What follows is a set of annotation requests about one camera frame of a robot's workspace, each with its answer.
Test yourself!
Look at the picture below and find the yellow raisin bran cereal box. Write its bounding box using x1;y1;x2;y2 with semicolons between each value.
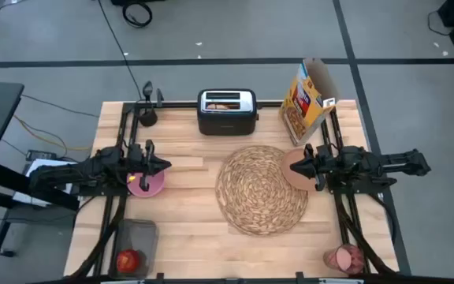
277;58;341;147

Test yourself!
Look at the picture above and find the red apple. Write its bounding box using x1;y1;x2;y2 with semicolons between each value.
116;248;141;274

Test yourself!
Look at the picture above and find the black and silver toaster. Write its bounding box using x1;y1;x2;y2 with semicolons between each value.
196;88;260;137

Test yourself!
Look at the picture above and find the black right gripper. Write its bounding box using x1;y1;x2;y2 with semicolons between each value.
289;144;344;192

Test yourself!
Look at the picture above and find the clear grey plastic container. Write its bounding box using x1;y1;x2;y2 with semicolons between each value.
108;219;160;280

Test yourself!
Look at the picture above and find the terracotta round plate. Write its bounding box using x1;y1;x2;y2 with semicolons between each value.
280;148;318;192

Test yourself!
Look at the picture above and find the pink bowl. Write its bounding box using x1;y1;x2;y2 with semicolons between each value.
126;170;166;198

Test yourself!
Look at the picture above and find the black aluminium table frame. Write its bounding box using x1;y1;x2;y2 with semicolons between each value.
65;100;409;284

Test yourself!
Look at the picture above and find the white flat box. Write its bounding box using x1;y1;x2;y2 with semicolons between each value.
12;157;79;208

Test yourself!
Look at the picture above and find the round woven straw placemat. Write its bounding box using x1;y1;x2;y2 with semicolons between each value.
214;144;310;237

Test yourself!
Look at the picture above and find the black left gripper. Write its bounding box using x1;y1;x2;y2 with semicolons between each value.
126;140;172;192

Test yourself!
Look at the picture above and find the black power adapter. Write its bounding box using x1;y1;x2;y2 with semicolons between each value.
25;148;58;162

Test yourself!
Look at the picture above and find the long black floor cable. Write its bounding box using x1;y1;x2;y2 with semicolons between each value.
96;0;144;102

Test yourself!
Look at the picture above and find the black cable bundle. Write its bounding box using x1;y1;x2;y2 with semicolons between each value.
71;192;128;279
336;192;398;275

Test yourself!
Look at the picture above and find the coiled black floor cable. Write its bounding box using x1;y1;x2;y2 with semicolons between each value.
122;2;153;28

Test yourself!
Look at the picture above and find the pink ribbed drinking glass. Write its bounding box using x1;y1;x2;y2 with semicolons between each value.
322;243;366;275

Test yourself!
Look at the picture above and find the thin black floor cable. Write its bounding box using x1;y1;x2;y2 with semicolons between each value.
20;94;100;118

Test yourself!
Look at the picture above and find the metal spoon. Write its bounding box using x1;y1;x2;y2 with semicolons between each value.
142;80;154;112

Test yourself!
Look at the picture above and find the yellow floor cable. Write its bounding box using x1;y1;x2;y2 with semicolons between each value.
13;114;93;153

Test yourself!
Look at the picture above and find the thin black looped cable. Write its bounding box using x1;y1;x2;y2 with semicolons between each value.
426;9;452;37

